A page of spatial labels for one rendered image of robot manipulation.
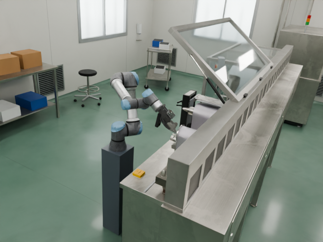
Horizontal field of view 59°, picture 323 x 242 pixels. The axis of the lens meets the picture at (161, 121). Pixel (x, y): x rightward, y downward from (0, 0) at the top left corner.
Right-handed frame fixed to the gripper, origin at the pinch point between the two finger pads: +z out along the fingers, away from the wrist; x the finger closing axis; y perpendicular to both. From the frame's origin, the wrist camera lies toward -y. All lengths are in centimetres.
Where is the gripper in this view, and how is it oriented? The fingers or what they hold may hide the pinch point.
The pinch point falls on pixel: (174, 131)
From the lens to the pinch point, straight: 201.0
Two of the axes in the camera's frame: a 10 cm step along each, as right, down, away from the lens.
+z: 6.2, 7.9, -0.4
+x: 4.9, -3.4, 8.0
